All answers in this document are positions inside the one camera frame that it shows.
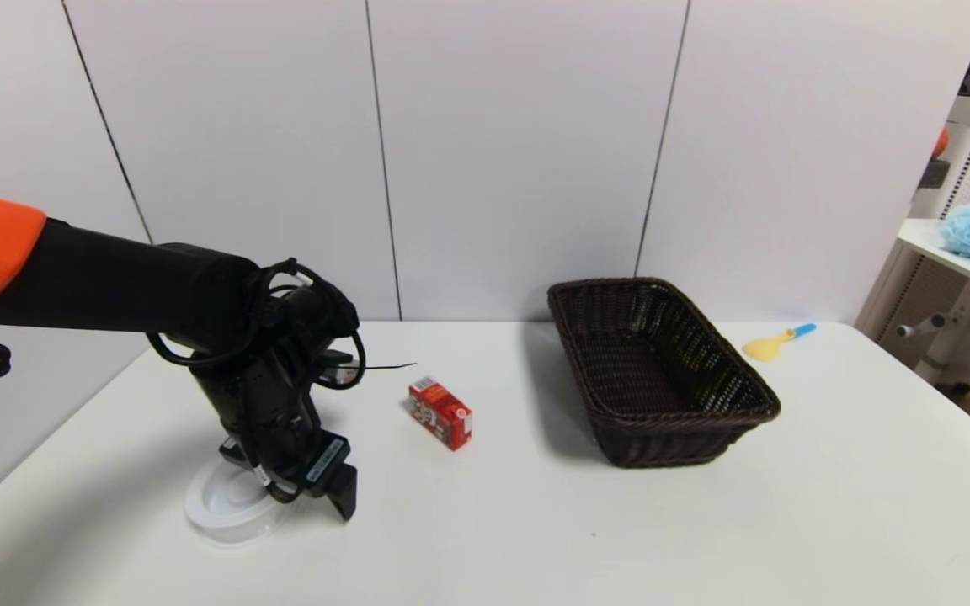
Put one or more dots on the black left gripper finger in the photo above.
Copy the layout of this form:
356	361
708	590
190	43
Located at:
344	492
234	453

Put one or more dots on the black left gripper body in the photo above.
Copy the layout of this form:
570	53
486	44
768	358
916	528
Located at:
322	460

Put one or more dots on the white round plastic dish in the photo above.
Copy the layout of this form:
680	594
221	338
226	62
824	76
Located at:
215	509

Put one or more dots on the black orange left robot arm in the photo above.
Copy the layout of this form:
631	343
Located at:
114	282

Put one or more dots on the brown wicker basket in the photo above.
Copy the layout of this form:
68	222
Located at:
662	438

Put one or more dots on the red juice carton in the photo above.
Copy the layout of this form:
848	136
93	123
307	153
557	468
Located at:
443	414

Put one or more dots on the white side table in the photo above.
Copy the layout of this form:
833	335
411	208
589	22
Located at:
927	242

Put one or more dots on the orange ball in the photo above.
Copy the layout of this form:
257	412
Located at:
940	143

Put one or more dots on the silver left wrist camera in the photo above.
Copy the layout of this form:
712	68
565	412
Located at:
338	369

